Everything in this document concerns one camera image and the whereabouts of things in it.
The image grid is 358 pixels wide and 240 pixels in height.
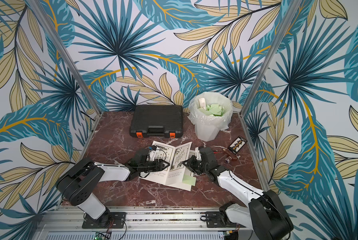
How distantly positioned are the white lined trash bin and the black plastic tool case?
141 mm

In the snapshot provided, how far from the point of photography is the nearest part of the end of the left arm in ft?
2.38

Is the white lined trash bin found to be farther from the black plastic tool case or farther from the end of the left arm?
the end of the left arm

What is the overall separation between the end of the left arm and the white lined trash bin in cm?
31

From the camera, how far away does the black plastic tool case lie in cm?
102

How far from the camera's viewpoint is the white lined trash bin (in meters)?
0.83
